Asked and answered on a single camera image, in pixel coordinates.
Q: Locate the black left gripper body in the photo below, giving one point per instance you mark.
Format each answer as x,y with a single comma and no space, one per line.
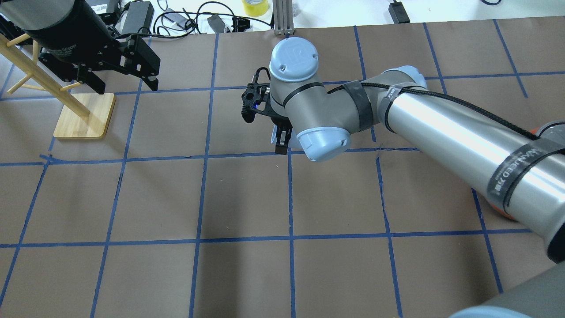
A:
80,34

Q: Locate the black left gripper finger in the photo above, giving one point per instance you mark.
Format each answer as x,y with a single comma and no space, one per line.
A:
84,75
140,60

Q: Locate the orange round container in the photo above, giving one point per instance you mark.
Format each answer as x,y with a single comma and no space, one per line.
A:
549,140

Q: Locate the aluminium frame post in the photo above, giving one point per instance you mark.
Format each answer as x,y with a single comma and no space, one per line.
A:
282,17

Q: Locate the black power adapter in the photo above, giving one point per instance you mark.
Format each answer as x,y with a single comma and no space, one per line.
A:
139,15

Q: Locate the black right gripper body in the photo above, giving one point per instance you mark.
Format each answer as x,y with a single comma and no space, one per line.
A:
280,124

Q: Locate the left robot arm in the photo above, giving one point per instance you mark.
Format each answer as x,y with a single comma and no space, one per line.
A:
12,9

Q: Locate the wooden cup rack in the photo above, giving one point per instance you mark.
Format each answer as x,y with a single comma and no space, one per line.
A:
83,116

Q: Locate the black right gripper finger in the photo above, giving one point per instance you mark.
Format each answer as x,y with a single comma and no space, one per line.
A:
282,139

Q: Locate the yellow tape roll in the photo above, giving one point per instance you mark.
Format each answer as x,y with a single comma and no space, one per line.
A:
255,8

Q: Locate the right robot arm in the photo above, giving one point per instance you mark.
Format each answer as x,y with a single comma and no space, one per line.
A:
466,139

